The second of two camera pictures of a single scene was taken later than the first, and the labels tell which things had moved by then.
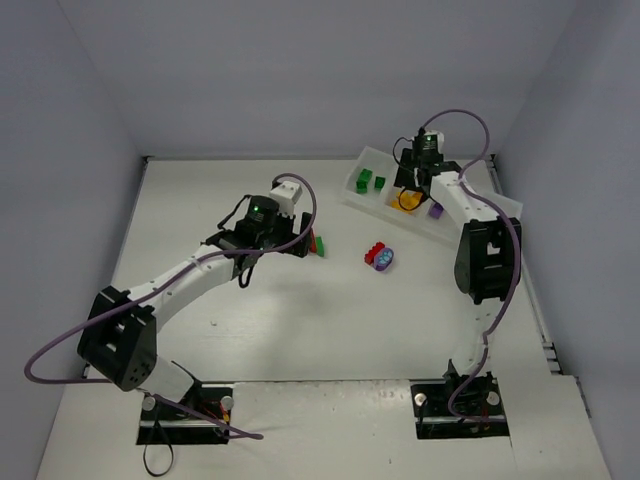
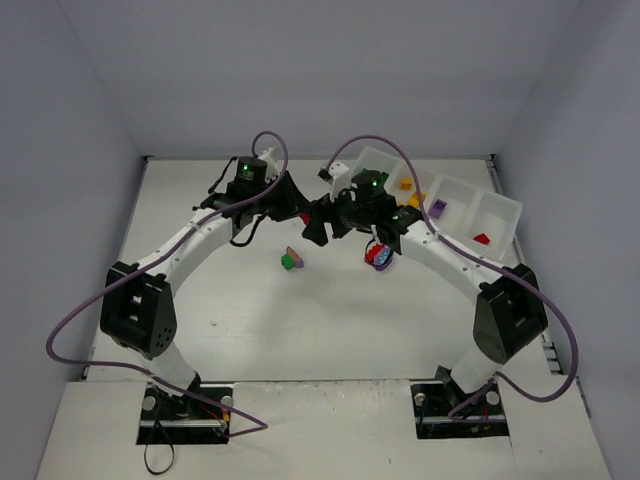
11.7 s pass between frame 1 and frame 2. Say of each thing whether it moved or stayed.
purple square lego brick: stayed
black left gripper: moved
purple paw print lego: stayed
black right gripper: moved
